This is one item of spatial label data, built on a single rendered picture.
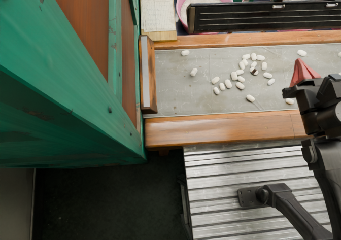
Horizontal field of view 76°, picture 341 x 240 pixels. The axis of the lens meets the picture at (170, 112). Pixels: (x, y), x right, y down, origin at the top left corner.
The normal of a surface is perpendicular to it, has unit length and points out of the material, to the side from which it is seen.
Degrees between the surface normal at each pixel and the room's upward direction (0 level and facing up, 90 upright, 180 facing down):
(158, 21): 0
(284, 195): 61
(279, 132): 0
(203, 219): 0
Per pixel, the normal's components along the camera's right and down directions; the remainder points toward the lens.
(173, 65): 0.04, -0.25
